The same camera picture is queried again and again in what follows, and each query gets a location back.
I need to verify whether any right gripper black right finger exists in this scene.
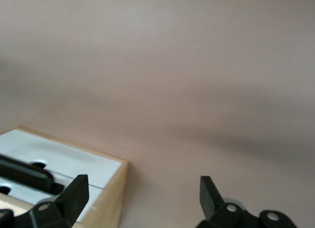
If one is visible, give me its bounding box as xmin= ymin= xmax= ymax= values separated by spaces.
xmin=196 ymin=176 xmax=296 ymax=228

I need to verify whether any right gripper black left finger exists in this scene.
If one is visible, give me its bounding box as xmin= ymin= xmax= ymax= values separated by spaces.
xmin=14 ymin=174 xmax=90 ymax=228

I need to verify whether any oak wooden drawer cabinet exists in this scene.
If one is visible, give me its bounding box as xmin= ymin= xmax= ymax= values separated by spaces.
xmin=0 ymin=126 xmax=129 ymax=228

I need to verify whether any black metal drawer handle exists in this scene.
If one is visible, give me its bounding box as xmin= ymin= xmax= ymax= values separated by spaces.
xmin=0 ymin=153 xmax=65 ymax=196

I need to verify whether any white-front drawer with handle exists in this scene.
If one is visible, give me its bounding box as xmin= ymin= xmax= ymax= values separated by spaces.
xmin=0 ymin=173 xmax=103 ymax=223

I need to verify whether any brown table cover sheet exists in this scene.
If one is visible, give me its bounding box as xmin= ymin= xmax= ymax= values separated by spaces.
xmin=0 ymin=0 xmax=315 ymax=228

